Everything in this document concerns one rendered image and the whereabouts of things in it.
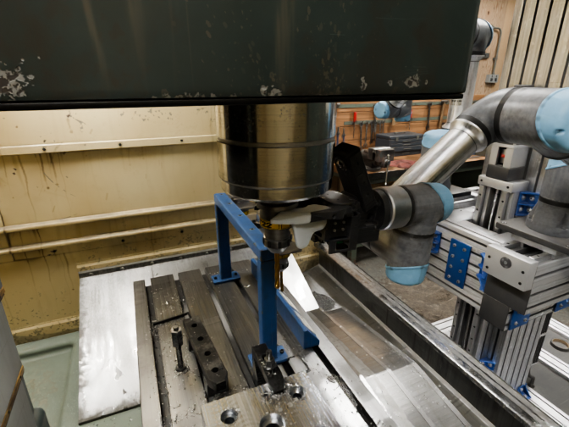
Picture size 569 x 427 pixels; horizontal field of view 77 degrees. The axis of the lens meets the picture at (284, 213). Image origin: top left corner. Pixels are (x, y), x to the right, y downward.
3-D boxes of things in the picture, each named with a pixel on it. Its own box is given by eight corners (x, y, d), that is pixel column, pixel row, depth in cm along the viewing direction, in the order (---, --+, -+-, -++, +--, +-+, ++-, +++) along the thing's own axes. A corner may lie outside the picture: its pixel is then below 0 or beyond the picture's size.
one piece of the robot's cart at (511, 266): (558, 247, 127) (566, 224, 124) (603, 264, 116) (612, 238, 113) (480, 270, 112) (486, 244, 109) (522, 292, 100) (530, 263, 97)
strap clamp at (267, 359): (265, 378, 88) (264, 328, 83) (287, 422, 77) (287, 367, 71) (252, 382, 87) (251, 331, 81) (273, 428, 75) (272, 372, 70)
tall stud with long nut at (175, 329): (185, 363, 92) (180, 322, 88) (187, 371, 90) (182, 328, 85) (174, 366, 91) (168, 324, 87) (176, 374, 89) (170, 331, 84)
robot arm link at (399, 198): (415, 191, 59) (382, 180, 65) (394, 194, 57) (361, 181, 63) (407, 234, 61) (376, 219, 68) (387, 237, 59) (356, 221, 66)
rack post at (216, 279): (236, 272, 136) (233, 198, 125) (240, 279, 131) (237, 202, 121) (211, 278, 132) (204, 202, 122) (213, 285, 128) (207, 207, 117)
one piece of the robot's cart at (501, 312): (545, 291, 133) (551, 269, 130) (575, 305, 125) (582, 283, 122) (477, 315, 120) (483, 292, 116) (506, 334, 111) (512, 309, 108)
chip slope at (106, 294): (285, 281, 183) (285, 235, 173) (367, 381, 122) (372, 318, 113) (91, 326, 150) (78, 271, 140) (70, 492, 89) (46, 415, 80)
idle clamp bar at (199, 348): (201, 333, 104) (199, 314, 101) (232, 400, 82) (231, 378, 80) (184, 338, 101) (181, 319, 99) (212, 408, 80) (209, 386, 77)
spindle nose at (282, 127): (217, 174, 57) (212, 96, 53) (313, 169, 60) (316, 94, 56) (223, 208, 42) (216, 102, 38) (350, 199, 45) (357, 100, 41)
